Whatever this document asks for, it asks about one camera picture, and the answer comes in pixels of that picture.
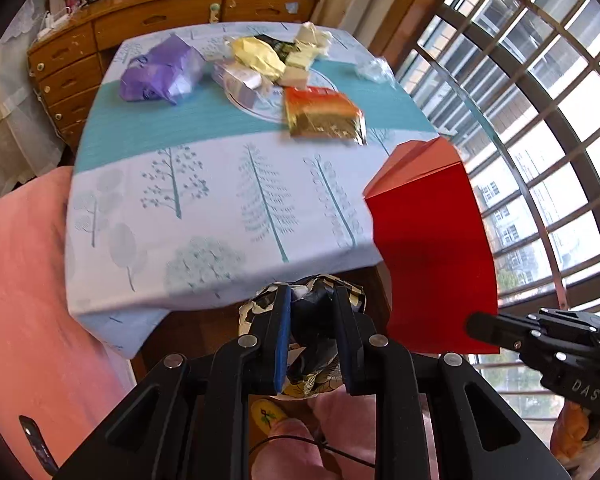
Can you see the dark green packet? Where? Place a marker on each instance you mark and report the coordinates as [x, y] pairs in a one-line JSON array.
[[280, 46]]

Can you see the yellow crumpled wrapper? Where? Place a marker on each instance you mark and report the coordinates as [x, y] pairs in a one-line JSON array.
[[257, 57]]

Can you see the patterned wrapper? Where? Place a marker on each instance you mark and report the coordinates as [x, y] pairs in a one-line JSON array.
[[312, 320]]

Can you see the clear plastic wrapper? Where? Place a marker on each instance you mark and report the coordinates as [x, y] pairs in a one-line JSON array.
[[376, 71]]

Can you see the orange gold foil packet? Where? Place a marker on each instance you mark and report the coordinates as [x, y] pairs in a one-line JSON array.
[[325, 115]]

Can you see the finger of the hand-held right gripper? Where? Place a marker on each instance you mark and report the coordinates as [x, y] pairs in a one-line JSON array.
[[495, 331]]

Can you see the person's right leg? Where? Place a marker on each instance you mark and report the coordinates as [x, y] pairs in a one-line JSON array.
[[345, 420]]

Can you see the red paper bag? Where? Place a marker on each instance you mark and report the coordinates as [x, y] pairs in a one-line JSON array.
[[430, 250]]

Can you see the wooden dresser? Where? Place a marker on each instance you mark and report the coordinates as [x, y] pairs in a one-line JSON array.
[[130, 25]]

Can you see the cream crumpled wrapper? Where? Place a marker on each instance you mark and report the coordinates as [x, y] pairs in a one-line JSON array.
[[307, 45]]

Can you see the person's left leg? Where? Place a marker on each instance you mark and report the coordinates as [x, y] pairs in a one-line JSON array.
[[285, 452]]

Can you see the small beige box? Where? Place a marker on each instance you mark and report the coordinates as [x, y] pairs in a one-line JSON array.
[[294, 77]]

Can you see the tree print tablecloth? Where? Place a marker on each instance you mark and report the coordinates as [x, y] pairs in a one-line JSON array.
[[190, 200]]

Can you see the lavender tissue pack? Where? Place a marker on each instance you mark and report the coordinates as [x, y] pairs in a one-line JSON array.
[[237, 82]]

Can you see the white lace curtain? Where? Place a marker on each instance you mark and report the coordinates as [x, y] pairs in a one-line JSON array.
[[15, 120]]

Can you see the purple plastic bag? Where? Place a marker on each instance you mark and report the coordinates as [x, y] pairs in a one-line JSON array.
[[162, 70]]

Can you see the yellow embroidered slipper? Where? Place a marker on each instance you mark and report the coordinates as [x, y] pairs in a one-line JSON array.
[[269, 414]]

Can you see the metal window grille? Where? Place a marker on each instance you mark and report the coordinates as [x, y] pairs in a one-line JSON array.
[[530, 110]]

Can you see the pink bedding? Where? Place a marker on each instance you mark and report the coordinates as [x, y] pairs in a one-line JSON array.
[[25, 310]]

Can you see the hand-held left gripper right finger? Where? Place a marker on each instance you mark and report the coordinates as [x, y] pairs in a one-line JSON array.
[[347, 355]]

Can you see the person's right hand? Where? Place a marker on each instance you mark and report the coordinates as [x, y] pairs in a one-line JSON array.
[[577, 430]]

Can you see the person's leg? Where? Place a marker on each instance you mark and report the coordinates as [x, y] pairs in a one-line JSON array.
[[345, 420], [285, 452]]

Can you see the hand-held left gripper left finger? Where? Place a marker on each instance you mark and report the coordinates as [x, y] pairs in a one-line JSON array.
[[282, 350]]

